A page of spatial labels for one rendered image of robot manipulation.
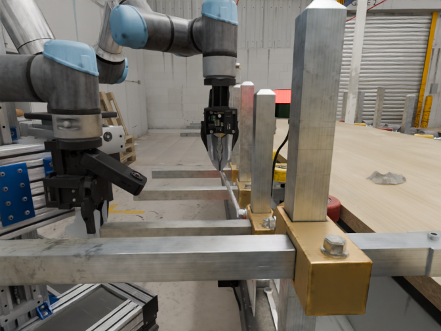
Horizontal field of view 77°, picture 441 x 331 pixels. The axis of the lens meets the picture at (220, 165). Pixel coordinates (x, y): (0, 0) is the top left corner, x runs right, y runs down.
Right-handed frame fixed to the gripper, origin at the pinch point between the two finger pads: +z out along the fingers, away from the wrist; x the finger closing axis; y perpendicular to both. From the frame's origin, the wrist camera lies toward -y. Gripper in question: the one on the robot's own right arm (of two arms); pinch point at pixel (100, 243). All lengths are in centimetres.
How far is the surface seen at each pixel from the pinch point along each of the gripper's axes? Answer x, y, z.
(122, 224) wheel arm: 0.0, -4.2, -3.8
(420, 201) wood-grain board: 0, -61, -9
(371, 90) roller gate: -759, -485, -54
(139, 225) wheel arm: 0.4, -7.5, -3.9
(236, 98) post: -52, -30, -27
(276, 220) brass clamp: 19.1, -28.3, -13.9
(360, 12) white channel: -160, -124, -87
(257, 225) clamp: 3.2, -29.2, -5.5
